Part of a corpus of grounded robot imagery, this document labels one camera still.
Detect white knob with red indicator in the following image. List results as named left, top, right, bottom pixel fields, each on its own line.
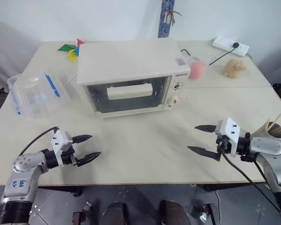
left=168, top=95, right=180, bottom=107

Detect black power cable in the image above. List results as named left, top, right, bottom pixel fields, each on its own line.
left=180, top=42, right=240, bottom=66

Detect brown ribbon tag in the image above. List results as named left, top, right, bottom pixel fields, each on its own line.
left=163, top=8, right=183, bottom=25

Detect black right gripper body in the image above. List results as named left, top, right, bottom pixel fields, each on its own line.
left=215, top=135, right=232, bottom=155

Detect cream toaster oven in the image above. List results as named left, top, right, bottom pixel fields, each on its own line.
left=76, top=38, right=191, bottom=119

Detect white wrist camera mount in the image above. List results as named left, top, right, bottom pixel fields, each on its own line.
left=214, top=117, right=241, bottom=157
left=51, top=129, right=74, bottom=167

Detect glass oven door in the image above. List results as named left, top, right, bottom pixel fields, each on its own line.
left=85, top=75, right=173, bottom=119

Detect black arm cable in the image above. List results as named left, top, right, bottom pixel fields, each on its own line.
left=219, top=150, right=281, bottom=213
left=18, top=126, right=59, bottom=157

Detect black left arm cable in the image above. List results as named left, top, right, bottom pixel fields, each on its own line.
left=18, top=126, right=59, bottom=157

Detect tan cup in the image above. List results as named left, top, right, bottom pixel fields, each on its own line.
left=252, top=119, right=281, bottom=139

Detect colourful pinwheel toy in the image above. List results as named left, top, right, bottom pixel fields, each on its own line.
left=57, top=38, right=85, bottom=63

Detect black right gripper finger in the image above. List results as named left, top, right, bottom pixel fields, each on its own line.
left=194, top=124, right=217, bottom=134
left=187, top=146, right=222, bottom=163

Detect blue patterned scroll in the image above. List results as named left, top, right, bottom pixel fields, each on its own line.
left=158, top=0, right=173, bottom=38

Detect clear plastic bag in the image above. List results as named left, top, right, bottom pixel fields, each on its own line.
left=189, top=45, right=216, bottom=66

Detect cream oven door handle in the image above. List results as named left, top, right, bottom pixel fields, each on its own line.
left=107, top=83, right=154, bottom=101

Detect dark rounded shape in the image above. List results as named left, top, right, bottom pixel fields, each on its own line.
left=159, top=200, right=189, bottom=225
left=102, top=202, right=128, bottom=225

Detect clear container blue clips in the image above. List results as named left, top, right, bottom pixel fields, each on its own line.
left=7, top=72, right=61, bottom=120

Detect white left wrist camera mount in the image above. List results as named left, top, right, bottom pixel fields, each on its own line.
left=51, top=129, right=74, bottom=167

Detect pink peach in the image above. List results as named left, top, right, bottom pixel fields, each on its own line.
left=188, top=61, right=206, bottom=80

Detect white power strip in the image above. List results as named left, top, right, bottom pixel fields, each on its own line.
left=212, top=36, right=250, bottom=57

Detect beige plush toy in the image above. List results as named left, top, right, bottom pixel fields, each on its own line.
left=223, top=58, right=246, bottom=78

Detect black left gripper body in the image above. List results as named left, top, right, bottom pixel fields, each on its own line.
left=61, top=145, right=82, bottom=168

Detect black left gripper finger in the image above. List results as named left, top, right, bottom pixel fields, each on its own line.
left=71, top=134, right=93, bottom=144
left=77, top=151, right=102, bottom=168

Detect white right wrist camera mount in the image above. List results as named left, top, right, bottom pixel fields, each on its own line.
left=214, top=117, right=241, bottom=157

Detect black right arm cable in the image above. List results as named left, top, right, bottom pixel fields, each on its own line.
left=219, top=150, right=281, bottom=213

